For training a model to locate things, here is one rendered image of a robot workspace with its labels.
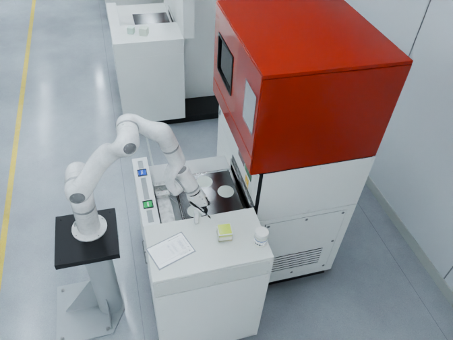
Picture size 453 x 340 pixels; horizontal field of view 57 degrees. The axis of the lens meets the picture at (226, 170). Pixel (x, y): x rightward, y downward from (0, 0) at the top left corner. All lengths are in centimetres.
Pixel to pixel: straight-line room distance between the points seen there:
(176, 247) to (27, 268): 159
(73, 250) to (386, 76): 181
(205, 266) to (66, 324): 133
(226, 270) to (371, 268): 164
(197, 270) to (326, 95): 104
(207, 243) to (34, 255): 173
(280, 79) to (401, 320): 211
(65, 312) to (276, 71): 219
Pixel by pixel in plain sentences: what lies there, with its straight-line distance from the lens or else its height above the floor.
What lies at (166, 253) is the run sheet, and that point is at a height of 97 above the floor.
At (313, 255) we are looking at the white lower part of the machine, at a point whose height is 33.
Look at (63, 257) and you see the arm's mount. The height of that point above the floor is 86.
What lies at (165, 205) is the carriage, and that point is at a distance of 249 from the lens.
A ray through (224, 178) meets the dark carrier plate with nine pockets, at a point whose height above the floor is 90.
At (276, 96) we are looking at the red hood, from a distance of 191.
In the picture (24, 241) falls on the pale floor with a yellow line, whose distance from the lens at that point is 367.
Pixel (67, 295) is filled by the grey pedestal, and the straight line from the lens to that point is 327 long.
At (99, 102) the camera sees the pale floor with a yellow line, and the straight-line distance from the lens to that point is 491.
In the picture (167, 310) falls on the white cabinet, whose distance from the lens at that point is 236.
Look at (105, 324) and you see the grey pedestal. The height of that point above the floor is 1.
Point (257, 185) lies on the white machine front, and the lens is 226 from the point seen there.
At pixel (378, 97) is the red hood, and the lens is 220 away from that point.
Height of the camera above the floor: 275
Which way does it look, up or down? 44 degrees down
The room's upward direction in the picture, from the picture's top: 4 degrees clockwise
